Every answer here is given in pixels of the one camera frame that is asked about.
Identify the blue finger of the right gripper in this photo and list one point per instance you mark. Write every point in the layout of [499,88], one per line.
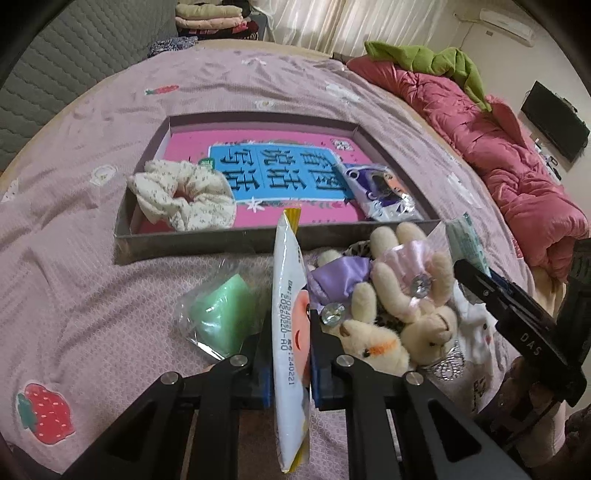
[500,300]
[499,279]

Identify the green garment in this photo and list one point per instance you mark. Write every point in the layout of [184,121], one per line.
[451,63]

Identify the pink red comforter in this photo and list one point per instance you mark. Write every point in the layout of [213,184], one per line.
[543,218]

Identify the black flat television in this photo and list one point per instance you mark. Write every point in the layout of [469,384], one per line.
[557,120]

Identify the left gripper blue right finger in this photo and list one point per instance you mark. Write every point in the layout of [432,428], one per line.
[330,383]

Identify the stack of folded clothes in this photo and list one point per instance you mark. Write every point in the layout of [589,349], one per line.
[212,20]

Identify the grey quilted sofa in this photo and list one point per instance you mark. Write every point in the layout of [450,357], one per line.
[52,52]

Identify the yellow wet wipes pack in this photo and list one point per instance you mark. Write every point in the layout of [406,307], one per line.
[290,341]

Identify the pink and blue book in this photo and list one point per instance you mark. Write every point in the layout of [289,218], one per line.
[271,170]

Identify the green sponge in plastic bag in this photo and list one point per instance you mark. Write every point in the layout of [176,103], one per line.
[220,313]

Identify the floral white scrunchie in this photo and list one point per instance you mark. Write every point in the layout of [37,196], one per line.
[185,196]

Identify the leopard print scrunchie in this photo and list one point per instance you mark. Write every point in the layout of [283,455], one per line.
[450,368]

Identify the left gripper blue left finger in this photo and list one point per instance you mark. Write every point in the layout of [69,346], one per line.
[257,393]

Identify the lilac patterned bed quilt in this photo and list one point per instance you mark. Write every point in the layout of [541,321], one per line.
[81,336]

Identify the person's hand red nails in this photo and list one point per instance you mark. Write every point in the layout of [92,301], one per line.
[527,422]

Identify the plush bunny purple dress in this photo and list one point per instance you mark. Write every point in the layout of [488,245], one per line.
[347,305]

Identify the white sheer curtain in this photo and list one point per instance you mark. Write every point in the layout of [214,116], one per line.
[330,26]

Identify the purple wet wipes pack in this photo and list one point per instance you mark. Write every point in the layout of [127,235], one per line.
[379,193]

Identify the dark floral fabric bundle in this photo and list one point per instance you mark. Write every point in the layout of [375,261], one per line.
[171,45]

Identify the white wall air conditioner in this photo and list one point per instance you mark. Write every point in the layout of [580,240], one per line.
[514,28]

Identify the plush bunny pink dress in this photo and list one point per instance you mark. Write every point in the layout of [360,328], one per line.
[414,283]

